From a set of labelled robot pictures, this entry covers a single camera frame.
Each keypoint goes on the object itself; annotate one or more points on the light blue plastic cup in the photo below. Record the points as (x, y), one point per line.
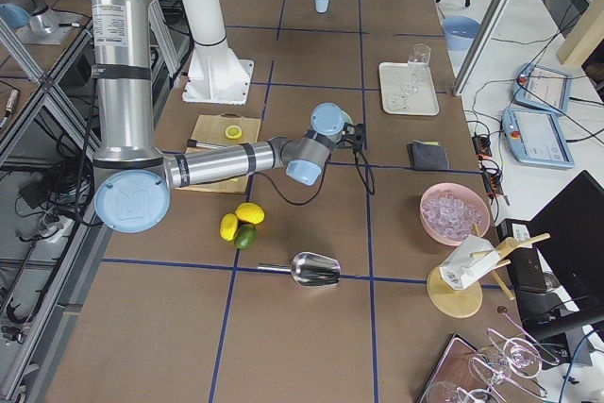
(321, 6)

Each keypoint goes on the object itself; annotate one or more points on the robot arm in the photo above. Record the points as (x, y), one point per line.
(133, 177)

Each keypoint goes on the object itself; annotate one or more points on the blue bowl with fork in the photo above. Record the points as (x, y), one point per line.
(460, 32)

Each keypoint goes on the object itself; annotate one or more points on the pink bowl of ice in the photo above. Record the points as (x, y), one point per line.
(450, 212)

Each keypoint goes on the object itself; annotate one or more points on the steel ice scoop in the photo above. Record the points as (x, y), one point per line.
(308, 269)

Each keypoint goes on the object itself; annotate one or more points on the clear wine glass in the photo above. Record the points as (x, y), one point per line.
(418, 61)

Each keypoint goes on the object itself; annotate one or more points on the cream bear tray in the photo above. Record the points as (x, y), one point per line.
(395, 97)

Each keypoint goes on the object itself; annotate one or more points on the lemon half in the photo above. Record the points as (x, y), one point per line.
(233, 132)

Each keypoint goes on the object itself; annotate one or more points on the wooden cutting board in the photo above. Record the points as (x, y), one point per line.
(210, 128)

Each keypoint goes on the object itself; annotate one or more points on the grey cloth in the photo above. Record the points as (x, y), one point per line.
(427, 156)

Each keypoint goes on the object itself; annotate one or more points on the yellow lemon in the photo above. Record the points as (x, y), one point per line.
(229, 226)
(249, 212)

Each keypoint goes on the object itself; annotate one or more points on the blue teach pendant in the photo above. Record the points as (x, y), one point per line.
(535, 138)
(539, 87)

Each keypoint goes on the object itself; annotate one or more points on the green lime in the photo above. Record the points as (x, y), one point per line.
(245, 236)

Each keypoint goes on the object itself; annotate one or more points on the white carton on stand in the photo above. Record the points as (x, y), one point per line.
(469, 262)

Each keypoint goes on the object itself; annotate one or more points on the wooden cup stand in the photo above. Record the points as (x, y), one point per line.
(465, 303)

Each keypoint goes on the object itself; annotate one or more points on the black monitor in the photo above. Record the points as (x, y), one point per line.
(574, 253)

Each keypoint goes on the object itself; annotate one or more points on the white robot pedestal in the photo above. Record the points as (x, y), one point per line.
(215, 74)

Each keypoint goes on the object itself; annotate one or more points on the aluminium frame post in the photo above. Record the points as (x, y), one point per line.
(491, 18)

